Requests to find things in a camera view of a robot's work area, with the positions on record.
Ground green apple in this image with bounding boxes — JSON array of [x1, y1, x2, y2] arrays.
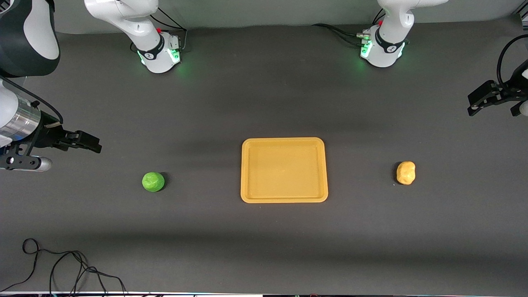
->
[[142, 172, 165, 193]]

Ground yellow potato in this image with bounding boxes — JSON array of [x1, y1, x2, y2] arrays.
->
[[396, 161, 416, 185]]

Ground yellow plastic tray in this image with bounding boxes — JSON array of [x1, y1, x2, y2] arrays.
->
[[240, 137, 329, 203]]

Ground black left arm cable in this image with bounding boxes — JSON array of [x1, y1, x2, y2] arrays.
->
[[496, 35, 528, 87]]

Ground thin black loose cable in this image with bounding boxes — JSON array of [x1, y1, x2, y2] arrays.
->
[[0, 238, 127, 296]]

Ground black right arm base cables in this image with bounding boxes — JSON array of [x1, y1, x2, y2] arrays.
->
[[130, 7, 189, 54]]

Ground black arm base cables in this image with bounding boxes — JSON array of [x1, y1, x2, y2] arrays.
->
[[311, 8, 387, 48], [130, 7, 189, 54]]

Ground black left arm base cables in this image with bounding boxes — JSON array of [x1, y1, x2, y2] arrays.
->
[[311, 8, 387, 48]]

